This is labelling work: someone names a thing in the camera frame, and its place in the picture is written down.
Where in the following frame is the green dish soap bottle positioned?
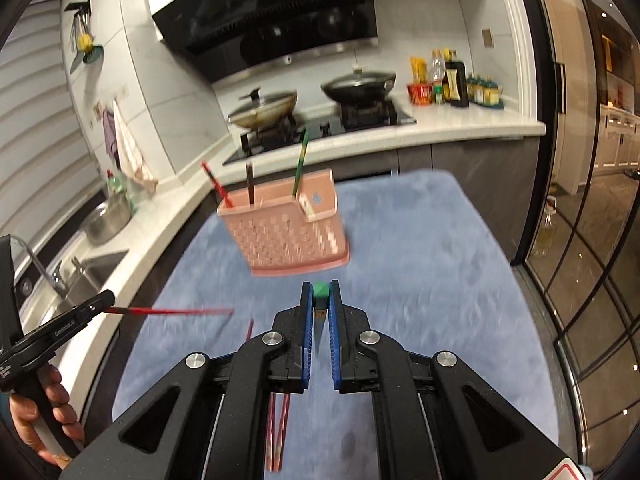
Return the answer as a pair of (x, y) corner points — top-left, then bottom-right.
(106, 169), (134, 212)

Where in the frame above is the dark soy sauce bottle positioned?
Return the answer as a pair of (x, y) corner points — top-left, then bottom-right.
(444, 49), (469, 108)

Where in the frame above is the spice jar rack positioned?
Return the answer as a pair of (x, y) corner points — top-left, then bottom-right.
(466, 75), (504, 110)

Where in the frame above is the dark red chopstick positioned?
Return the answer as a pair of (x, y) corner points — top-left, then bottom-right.
(104, 307), (234, 316)

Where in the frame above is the black gas stove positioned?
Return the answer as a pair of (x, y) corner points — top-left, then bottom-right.
(222, 99), (416, 166)

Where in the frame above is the black wok with lid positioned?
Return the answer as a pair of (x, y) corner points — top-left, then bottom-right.
(320, 65), (396, 107)

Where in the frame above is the purple hanging cloth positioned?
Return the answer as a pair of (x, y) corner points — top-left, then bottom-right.
(101, 108), (120, 169)

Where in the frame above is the dark brown chopstick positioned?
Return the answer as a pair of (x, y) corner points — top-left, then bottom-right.
(245, 162), (255, 205)

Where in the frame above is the wall power outlet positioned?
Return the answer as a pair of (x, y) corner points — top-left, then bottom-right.
(482, 28), (495, 48)

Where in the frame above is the oil bottle on floor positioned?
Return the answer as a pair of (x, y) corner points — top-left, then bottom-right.
(530, 195), (558, 258)

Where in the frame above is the red instant noodle cup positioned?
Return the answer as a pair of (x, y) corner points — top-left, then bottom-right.
(407, 82), (434, 106)

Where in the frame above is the brown wok with lid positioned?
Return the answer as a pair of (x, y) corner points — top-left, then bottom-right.
(228, 88), (297, 130)

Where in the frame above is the white beige hanging towel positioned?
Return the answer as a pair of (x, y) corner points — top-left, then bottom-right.
(112, 100), (158, 194)

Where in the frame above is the green red patterned chopstick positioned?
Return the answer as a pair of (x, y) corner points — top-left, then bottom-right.
(292, 129), (309, 197)

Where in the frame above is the pink perforated utensil holder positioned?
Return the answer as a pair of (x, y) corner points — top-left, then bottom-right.
(217, 169), (350, 276)

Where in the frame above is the chrome faucet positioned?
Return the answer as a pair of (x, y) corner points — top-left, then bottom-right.
(8, 234), (72, 302)

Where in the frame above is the yellow green hanging brush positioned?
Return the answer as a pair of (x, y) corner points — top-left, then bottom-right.
(64, 0), (104, 74)

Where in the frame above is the stainless steel sink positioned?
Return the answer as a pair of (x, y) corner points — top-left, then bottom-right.
(18, 252), (127, 332)

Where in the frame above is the clear oil bottle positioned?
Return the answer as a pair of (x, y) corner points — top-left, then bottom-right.
(428, 50), (446, 105)

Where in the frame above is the person's left hand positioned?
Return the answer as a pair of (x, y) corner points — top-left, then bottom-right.
(10, 364), (85, 469)

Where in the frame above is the yellow snack bag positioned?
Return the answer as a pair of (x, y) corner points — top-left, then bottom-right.
(410, 56), (428, 84)

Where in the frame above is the stainless steel bowl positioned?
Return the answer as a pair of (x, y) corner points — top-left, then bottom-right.
(80, 191), (132, 246)

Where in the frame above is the blue plush table mat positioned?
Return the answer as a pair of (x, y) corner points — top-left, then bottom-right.
(112, 170), (559, 479)

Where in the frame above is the black range hood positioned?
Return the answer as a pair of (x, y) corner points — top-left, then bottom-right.
(152, 0), (378, 84)

